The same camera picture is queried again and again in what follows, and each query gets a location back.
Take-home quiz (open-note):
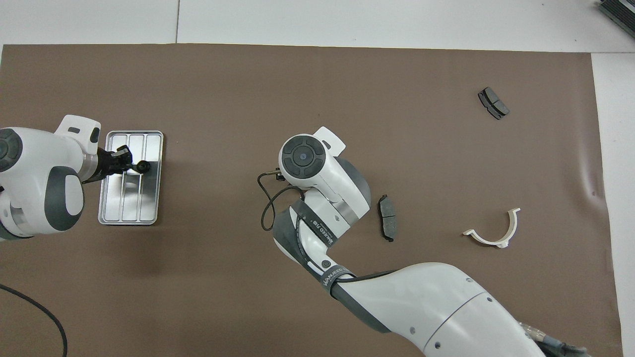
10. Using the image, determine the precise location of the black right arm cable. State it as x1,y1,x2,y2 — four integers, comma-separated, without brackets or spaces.
257,168,400,298

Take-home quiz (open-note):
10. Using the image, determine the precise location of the grey ridged device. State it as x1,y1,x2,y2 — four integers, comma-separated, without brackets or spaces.
598,0,635,39

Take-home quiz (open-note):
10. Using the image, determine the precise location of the white curved plastic bracket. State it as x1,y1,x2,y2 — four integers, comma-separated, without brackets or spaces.
462,208,521,248

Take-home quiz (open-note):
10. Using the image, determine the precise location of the silver metal tray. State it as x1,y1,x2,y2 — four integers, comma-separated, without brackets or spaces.
98,130,164,226

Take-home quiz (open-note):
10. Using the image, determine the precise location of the long grey brake pad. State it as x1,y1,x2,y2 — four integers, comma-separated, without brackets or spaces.
378,194,398,242

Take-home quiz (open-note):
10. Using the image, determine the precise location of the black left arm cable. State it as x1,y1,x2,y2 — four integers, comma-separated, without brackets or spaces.
0,284,68,357

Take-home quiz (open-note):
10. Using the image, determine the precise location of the short grey brake pad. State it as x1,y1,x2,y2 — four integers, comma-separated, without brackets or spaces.
478,87,510,120

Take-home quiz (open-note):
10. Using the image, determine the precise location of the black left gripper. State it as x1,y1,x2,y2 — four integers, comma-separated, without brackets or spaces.
82,145,140,185

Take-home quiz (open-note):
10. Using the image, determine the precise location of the brown paper table mat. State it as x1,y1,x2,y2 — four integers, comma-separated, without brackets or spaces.
0,44,625,357

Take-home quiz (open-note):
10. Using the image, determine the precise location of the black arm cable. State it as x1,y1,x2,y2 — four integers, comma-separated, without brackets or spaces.
0,284,68,357
257,168,400,298

